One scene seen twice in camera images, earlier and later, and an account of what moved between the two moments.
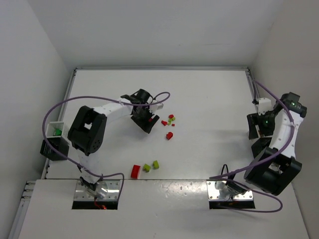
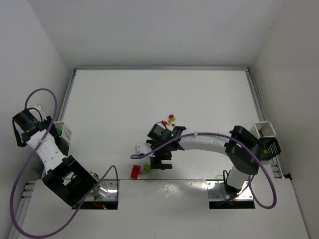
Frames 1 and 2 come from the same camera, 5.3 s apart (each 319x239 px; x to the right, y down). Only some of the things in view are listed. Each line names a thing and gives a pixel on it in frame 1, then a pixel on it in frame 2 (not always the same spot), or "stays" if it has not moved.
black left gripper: (143, 119) -> (53, 128)
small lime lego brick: (170, 120) stays
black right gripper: (255, 126) -> (160, 166)
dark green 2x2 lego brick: (58, 132) stays
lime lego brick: (146, 168) stays
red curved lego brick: (135, 171) stays
